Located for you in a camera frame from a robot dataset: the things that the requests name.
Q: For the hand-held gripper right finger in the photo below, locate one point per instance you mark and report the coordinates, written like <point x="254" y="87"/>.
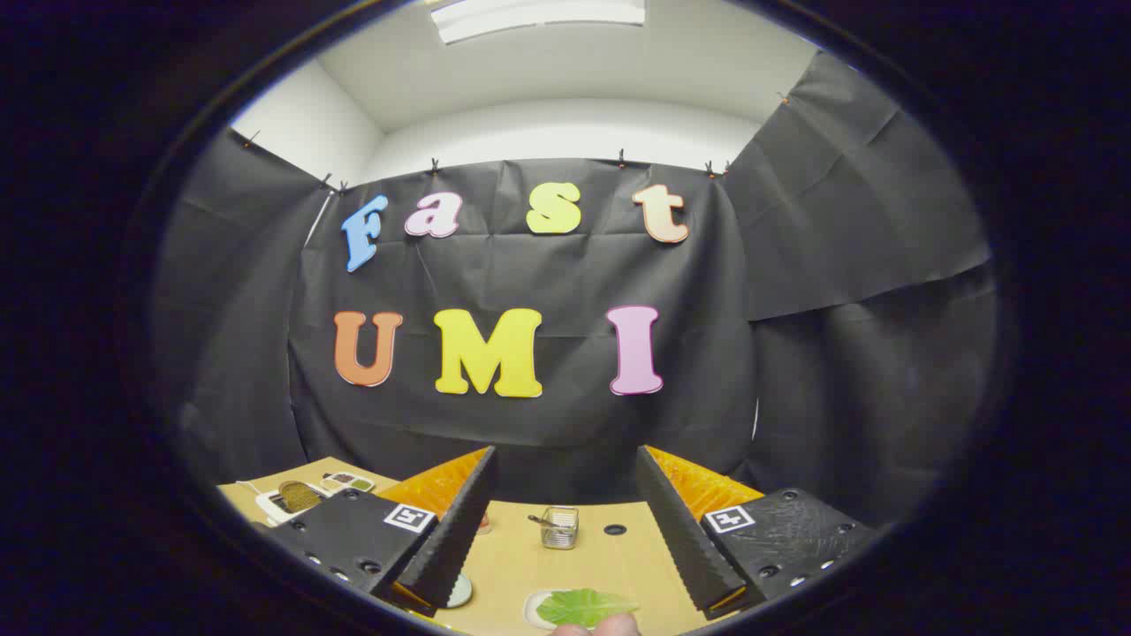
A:
<point x="676" y="530"/>

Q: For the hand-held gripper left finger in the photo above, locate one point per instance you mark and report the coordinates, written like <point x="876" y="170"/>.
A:
<point x="455" y="530"/>

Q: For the green lettuce leaf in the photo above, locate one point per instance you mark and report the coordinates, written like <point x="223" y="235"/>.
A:
<point x="583" y="606"/>

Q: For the brown toasted bread slice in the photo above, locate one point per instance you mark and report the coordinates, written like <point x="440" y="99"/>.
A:
<point x="300" y="496"/>

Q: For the pale green round plate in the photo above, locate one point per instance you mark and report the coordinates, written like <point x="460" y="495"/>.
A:
<point x="459" y="592"/>

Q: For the white square plate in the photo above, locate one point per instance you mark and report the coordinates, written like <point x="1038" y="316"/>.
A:
<point x="530" y="609"/>

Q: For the white compartment condiment tray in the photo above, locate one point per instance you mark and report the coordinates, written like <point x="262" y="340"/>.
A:
<point x="349" y="482"/>

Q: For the white toaster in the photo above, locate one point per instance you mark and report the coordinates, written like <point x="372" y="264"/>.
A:
<point x="269" y="505"/>

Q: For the black backdrop cloth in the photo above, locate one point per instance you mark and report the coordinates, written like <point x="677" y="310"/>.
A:
<point x="565" y="274"/>

